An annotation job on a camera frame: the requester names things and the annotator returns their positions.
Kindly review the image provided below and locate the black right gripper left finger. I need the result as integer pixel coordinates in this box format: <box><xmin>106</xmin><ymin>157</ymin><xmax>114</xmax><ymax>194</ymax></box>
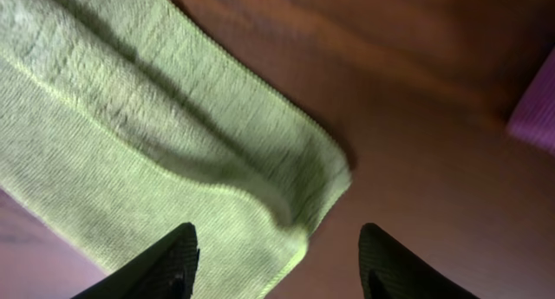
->
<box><xmin>74</xmin><ymin>223</ymin><xmax>199</xmax><ymax>299</ymax></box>

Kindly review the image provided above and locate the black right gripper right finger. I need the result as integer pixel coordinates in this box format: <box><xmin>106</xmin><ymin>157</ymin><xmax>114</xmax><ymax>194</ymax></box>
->
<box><xmin>358</xmin><ymin>223</ymin><xmax>477</xmax><ymax>299</ymax></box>

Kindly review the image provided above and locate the green cloth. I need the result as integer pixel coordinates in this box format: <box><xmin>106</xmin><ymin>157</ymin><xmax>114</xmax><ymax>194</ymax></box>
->
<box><xmin>1</xmin><ymin>0</ymin><xmax>351</xmax><ymax>298</ymax></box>

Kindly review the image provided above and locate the large purple cloth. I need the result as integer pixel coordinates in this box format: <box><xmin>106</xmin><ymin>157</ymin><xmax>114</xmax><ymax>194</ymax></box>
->
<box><xmin>506</xmin><ymin>50</ymin><xmax>554</xmax><ymax>155</ymax></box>

